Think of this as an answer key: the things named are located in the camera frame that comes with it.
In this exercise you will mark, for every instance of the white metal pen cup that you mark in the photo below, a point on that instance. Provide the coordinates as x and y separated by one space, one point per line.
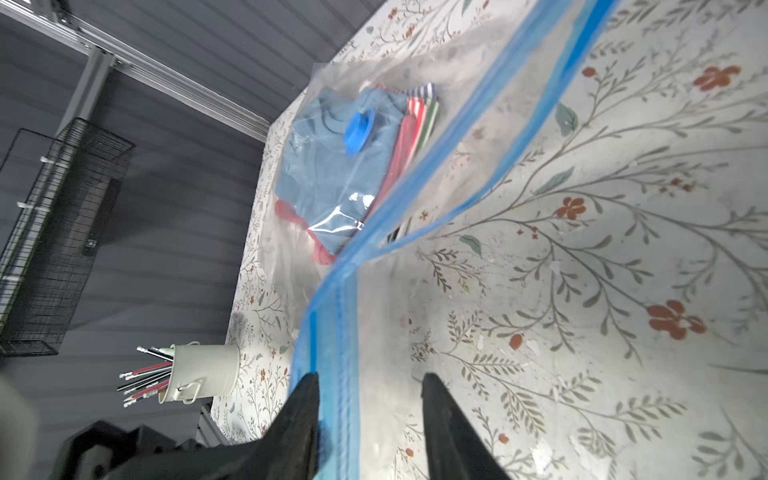
201 371

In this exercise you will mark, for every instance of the striped folded garment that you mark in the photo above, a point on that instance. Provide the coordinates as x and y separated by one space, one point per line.
422 105

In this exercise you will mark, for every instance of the red folded garment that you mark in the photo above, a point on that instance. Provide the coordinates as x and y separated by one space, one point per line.
331 183

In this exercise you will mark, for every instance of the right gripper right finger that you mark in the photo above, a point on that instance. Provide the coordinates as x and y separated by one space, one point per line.
454 450

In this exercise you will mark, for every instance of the blue vacuum valve cap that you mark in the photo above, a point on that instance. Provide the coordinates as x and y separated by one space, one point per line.
358 132

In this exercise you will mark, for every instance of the blue tank top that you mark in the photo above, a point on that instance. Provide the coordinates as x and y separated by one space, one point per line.
336 109

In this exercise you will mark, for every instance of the black wire wall basket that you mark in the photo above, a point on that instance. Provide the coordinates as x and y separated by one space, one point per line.
51 249

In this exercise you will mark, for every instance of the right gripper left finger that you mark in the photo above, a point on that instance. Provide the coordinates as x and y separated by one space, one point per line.
288 450

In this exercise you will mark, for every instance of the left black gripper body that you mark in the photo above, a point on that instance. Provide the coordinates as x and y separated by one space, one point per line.
101 447

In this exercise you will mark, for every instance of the clear vacuum bag blue zipper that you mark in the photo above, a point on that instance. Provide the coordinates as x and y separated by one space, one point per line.
497 83

